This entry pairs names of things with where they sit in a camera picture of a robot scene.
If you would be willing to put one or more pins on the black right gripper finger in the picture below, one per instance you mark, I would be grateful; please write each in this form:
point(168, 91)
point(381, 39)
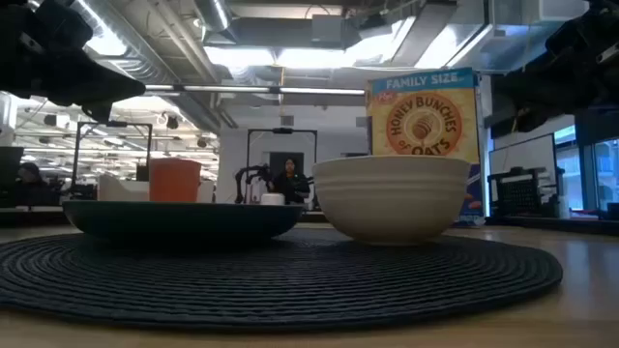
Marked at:
point(532, 92)
point(532, 123)

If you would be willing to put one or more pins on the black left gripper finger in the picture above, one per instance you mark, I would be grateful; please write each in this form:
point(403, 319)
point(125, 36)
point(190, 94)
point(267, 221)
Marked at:
point(99, 112)
point(97, 84)

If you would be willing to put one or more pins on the honey oats cereal box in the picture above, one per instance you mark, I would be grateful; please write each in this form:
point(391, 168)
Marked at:
point(425, 121)

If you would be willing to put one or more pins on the black background robot arm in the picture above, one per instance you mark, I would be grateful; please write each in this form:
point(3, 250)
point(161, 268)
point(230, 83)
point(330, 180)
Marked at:
point(251, 172)

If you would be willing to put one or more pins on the white board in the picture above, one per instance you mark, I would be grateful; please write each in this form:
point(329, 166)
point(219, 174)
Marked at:
point(522, 154)

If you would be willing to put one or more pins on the black plastic crate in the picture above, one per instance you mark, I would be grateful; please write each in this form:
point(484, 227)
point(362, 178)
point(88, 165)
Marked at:
point(522, 195)

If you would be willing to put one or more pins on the white square container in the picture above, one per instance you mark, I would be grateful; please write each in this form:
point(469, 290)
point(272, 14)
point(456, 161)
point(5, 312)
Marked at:
point(121, 191)

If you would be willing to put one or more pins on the orange cup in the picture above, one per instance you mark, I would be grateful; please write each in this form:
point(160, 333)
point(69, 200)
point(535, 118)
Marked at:
point(174, 181)

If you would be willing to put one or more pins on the person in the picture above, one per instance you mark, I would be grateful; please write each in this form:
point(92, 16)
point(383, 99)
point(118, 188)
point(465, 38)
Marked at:
point(290, 187)
point(31, 188)

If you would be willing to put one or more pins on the dark monitor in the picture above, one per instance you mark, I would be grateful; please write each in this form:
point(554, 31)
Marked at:
point(10, 174)

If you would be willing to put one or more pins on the dark green plate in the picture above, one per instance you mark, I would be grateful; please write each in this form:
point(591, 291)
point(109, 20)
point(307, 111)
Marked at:
point(184, 220)

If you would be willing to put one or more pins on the white ceramic bowl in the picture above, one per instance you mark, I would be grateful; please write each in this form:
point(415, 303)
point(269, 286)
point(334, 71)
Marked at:
point(392, 198)

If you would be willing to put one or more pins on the small white cup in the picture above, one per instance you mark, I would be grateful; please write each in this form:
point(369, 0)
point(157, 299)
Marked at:
point(273, 198)

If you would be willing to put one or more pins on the round dark woven placemat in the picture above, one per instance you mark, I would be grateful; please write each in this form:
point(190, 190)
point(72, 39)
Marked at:
point(290, 285)

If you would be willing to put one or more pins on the black metal rig frame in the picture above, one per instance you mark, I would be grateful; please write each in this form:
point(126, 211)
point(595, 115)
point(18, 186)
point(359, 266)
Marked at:
point(282, 130)
point(76, 159)

